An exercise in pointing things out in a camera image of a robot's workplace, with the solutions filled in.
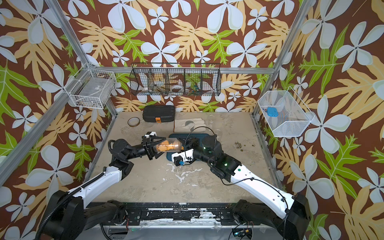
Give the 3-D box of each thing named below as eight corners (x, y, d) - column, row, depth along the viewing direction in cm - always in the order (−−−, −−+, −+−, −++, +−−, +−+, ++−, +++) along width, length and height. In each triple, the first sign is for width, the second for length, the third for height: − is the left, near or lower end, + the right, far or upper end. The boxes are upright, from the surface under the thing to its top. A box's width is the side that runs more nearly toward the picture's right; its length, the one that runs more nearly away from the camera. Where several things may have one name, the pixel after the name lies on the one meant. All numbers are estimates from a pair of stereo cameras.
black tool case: (142, 123, 116) (140, 118, 112) (146, 110, 126) (144, 105, 121) (174, 123, 116) (173, 118, 112) (175, 110, 126) (174, 105, 121)
